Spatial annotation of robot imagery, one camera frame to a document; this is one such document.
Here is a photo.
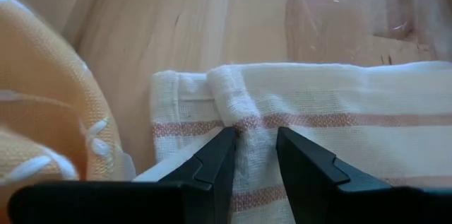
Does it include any orange towel with white grid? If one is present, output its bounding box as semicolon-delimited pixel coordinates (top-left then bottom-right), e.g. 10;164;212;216
0;0;137;224

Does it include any clear plastic bag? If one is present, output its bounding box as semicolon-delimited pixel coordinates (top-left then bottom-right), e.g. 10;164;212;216
285;0;439;66

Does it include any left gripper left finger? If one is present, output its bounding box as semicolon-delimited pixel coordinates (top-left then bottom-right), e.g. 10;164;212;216
7;127;237;224

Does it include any white towel with pink stripes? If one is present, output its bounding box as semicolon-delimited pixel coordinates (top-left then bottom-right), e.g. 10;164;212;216
132;61;452;224

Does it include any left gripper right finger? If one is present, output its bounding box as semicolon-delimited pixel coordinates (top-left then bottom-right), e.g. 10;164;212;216
276;127;452;224

